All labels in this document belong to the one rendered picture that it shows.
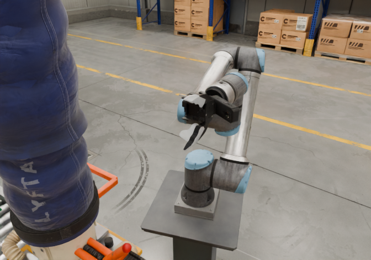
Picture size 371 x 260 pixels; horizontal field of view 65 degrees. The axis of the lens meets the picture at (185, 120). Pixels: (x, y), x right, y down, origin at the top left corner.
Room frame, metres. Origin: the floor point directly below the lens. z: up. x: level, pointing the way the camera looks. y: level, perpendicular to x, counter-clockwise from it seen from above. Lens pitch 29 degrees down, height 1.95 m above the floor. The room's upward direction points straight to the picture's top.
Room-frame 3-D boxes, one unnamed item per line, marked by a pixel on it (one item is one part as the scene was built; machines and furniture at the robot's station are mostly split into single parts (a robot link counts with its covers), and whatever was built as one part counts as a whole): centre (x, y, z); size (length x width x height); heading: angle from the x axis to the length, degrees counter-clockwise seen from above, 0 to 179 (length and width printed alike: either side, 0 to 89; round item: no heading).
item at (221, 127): (0.93, -0.14, 1.46); 0.12 x 0.09 x 0.12; 71
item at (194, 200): (1.24, -0.07, 0.86); 0.19 x 0.19 x 0.10
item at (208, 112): (0.79, -0.05, 1.58); 0.12 x 0.09 x 0.08; 147
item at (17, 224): (0.61, 0.36, 1.36); 0.23 x 0.23 x 0.04
